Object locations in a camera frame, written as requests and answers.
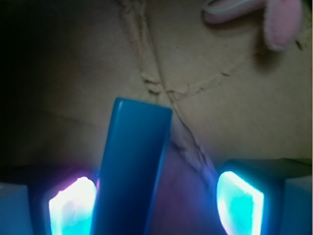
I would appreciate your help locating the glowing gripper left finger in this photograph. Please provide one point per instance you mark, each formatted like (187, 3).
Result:
(46, 201)

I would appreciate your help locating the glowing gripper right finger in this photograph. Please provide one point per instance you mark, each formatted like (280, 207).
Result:
(266, 197)

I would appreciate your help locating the blue rectangular block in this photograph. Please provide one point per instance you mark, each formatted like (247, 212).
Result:
(131, 167)

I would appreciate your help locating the brown paper bag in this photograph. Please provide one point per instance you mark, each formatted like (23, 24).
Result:
(63, 63)

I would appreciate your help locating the pink plush bunny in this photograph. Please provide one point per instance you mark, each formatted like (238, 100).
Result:
(282, 18)

